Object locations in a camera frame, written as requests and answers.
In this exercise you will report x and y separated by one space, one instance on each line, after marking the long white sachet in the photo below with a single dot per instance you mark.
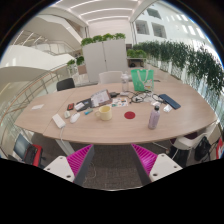
167 108

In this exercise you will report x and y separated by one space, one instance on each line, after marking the white chair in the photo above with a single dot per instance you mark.
110 77
191 140

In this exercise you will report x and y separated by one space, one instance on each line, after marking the flat round red coaster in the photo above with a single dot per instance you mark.
129 115

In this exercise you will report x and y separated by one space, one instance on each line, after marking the small white earbuds case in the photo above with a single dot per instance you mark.
67 114

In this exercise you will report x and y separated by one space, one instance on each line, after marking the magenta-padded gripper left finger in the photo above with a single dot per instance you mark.
78 160

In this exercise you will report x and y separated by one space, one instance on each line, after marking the dark blue keyboard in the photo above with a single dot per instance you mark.
170 101

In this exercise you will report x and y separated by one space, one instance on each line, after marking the colourful sticker sheet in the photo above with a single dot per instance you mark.
119 102

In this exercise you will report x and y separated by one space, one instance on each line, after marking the small white box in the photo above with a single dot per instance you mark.
79 106

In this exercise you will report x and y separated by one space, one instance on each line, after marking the black bag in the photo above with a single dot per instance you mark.
202 149

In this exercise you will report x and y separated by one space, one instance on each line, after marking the black office chair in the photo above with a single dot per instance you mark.
65 84

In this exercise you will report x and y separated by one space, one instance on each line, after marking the purple drink bottle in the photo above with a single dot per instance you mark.
154 119

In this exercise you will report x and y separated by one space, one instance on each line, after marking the white cabinet topped with plants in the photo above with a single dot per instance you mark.
105 58

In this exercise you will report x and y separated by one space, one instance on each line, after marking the white computer mouse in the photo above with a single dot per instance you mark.
75 117

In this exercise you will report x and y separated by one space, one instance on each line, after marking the white paper card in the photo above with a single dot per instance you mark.
37 107

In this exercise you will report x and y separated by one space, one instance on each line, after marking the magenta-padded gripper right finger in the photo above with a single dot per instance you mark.
146 159

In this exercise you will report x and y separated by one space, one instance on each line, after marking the red and black backpack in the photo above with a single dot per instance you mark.
33 155

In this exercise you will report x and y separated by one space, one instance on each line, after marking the row of green hedge plants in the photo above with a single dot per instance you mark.
196 63

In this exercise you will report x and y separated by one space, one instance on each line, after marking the small black case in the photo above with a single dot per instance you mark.
114 94

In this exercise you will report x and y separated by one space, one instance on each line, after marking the green tote bag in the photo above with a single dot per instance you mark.
141 80

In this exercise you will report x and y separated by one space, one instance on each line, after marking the pale yellow mug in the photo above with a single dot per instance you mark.
106 113

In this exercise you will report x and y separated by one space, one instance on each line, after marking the planter box with green plants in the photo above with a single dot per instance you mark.
80 63

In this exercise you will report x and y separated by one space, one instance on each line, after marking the teal marker pen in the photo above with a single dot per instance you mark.
88 112

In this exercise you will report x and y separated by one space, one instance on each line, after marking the red and black phone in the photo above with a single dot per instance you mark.
70 106

